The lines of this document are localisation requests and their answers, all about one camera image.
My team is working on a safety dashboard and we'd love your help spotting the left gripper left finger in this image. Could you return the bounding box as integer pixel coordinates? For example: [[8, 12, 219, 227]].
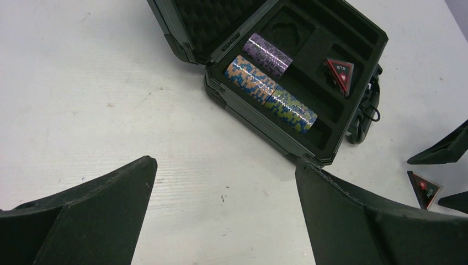
[[1, 156, 157, 264]]

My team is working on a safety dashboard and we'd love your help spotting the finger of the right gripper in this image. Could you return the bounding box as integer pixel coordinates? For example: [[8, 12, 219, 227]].
[[438, 191, 468, 214], [407, 120, 467, 165]]

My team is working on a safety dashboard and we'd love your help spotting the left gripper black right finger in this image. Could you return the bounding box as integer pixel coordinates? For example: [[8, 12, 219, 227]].
[[295, 160, 467, 264]]

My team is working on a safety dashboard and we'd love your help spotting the red triangular button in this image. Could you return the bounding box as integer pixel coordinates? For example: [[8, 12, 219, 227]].
[[325, 57, 354, 97], [407, 171, 442, 210]]

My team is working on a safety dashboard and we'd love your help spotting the poker chip stack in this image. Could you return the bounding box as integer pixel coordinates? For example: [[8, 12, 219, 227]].
[[224, 55, 279, 105], [264, 86, 317, 134], [242, 33, 293, 78]]

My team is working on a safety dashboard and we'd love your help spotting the poker chip stack front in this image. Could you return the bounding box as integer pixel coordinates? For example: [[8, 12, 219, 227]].
[[242, 33, 293, 78]]

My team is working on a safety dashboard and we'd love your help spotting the poker chip stack back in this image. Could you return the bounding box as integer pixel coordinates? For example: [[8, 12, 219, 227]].
[[224, 55, 279, 105]]

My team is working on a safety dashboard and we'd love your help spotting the black foam-lined carrying case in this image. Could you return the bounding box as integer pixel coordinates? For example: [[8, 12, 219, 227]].
[[148, 1, 388, 166]]

